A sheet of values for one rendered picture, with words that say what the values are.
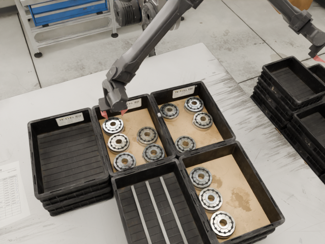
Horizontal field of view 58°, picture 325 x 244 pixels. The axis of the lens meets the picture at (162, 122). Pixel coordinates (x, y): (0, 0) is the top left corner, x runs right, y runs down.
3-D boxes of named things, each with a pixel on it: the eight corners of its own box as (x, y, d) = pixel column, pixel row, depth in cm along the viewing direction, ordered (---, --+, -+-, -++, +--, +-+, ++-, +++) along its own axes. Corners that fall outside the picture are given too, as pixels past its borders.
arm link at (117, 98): (131, 69, 111) (113, 63, 104) (143, 90, 105) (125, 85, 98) (114, 92, 116) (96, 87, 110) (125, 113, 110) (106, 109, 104)
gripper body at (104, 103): (127, 107, 118) (125, 95, 112) (102, 113, 115) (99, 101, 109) (123, 96, 121) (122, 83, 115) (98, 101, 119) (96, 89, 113)
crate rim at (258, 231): (176, 160, 130) (177, 157, 128) (236, 142, 137) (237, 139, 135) (216, 250, 108) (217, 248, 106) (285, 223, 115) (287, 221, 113)
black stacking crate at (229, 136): (149, 107, 160) (149, 93, 151) (199, 95, 167) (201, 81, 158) (175, 169, 138) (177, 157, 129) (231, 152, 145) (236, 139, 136)
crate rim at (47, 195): (28, 124, 139) (26, 121, 137) (91, 109, 146) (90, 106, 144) (36, 201, 117) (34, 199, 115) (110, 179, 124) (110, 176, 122)
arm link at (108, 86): (113, 74, 110) (99, 78, 108) (120, 86, 106) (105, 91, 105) (115, 86, 115) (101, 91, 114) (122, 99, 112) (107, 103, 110)
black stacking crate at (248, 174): (175, 170, 138) (177, 158, 129) (231, 153, 145) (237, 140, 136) (212, 255, 116) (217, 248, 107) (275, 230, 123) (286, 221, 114)
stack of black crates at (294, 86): (245, 105, 252) (261, 65, 216) (273, 94, 261) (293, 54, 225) (274, 140, 231) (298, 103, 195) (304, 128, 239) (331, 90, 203)
